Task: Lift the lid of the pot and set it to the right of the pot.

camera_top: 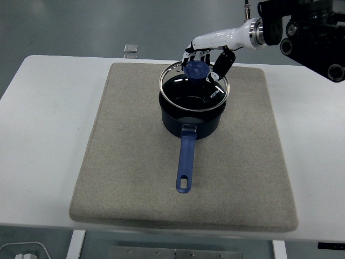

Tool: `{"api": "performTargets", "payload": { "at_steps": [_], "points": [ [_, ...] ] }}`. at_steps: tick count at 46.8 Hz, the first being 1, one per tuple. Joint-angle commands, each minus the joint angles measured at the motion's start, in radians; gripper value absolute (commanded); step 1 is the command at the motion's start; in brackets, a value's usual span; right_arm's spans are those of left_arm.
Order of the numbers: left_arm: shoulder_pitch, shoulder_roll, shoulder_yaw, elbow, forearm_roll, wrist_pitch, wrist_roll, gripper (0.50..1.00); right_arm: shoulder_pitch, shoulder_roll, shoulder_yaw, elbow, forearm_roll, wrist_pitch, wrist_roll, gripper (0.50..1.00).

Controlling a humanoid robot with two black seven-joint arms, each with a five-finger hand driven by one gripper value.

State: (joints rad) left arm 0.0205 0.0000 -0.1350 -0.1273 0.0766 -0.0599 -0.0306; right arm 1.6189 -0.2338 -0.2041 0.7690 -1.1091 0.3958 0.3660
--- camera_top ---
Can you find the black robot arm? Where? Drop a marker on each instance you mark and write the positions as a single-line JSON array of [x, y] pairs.
[[310, 37]]

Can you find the white table leg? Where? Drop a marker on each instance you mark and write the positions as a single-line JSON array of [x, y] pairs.
[[279, 250], [75, 245]]

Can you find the glass pot lid blue knob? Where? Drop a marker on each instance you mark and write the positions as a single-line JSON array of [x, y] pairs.
[[196, 70]]

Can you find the white block device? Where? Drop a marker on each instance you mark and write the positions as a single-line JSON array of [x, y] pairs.
[[25, 256]]

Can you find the beige fabric table mat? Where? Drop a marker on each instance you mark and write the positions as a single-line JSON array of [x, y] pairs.
[[129, 162]]

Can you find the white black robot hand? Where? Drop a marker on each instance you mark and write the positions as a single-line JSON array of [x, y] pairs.
[[223, 37]]

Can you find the black flat bar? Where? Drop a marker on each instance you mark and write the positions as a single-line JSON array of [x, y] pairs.
[[331, 245]]

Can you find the grey metal plate with screws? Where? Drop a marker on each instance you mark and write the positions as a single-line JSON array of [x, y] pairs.
[[175, 254]]

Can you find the small silver floor plate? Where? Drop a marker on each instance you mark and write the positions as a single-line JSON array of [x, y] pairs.
[[130, 56]]

